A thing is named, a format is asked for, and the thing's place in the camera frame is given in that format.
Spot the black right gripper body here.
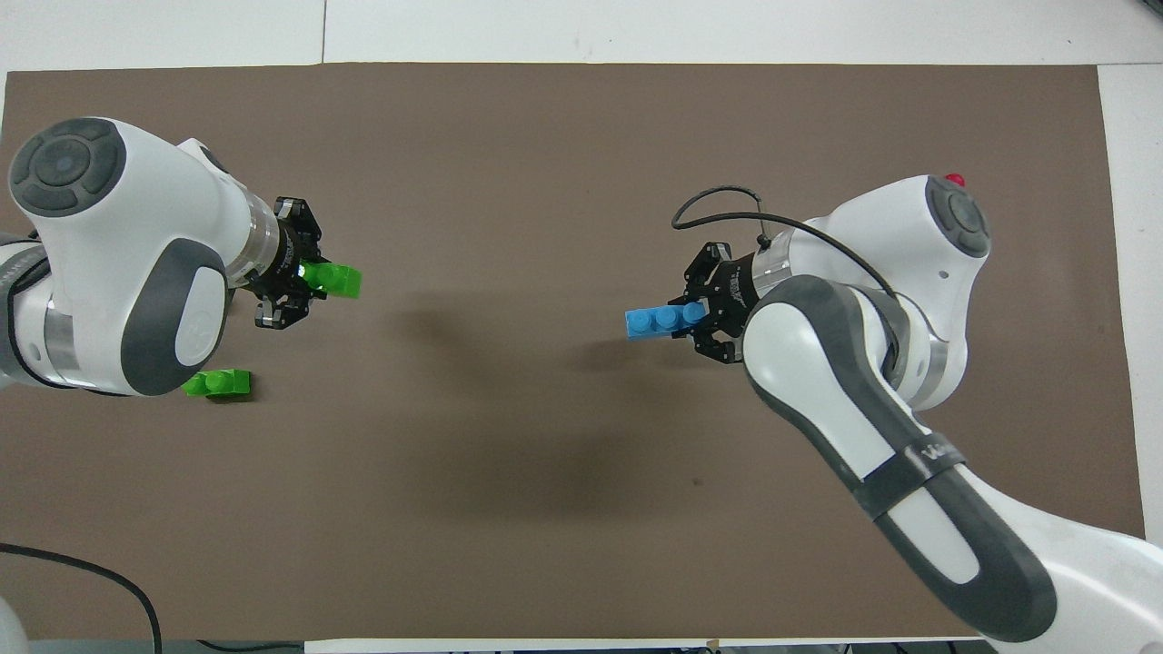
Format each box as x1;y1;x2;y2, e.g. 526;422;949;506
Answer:
707;254;762;339

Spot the black floor cable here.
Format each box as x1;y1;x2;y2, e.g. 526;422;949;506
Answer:
0;542;305;654

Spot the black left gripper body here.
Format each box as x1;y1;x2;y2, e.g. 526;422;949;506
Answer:
245;218;308;301

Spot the black right arm gripper cable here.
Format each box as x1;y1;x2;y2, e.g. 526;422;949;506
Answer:
671;185;902;302

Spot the green two-stud toy brick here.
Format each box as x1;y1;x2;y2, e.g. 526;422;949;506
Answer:
304;262;363;300
182;369;253;400

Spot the blue three-stud toy brick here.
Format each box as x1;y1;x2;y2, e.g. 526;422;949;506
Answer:
625;302;710;341

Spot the brown table mat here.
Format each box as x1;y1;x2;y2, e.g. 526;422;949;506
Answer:
0;62;1146;642

